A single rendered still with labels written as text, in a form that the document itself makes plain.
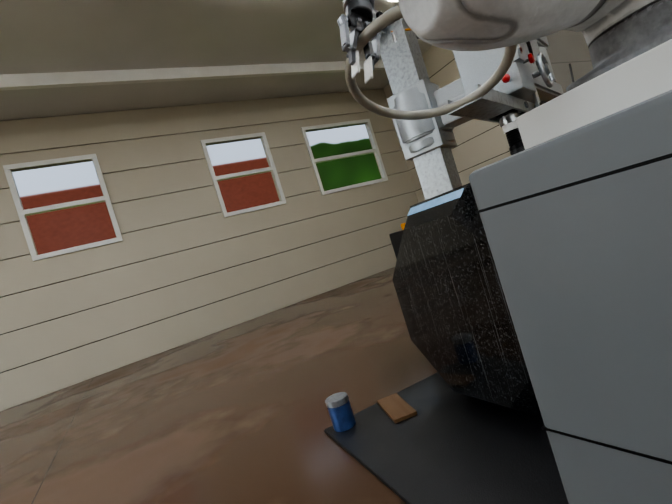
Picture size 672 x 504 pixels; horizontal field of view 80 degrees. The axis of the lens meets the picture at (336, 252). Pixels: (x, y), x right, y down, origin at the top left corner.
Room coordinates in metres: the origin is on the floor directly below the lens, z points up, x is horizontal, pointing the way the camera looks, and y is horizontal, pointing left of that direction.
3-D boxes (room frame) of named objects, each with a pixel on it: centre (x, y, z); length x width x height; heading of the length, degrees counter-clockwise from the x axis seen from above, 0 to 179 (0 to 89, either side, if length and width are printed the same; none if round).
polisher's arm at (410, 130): (2.43, -0.93, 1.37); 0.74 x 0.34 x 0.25; 55
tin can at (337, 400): (1.71, 0.18, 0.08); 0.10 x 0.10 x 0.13
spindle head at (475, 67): (1.74, -0.91, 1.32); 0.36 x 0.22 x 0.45; 138
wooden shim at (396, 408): (1.72, -0.05, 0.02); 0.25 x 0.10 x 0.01; 11
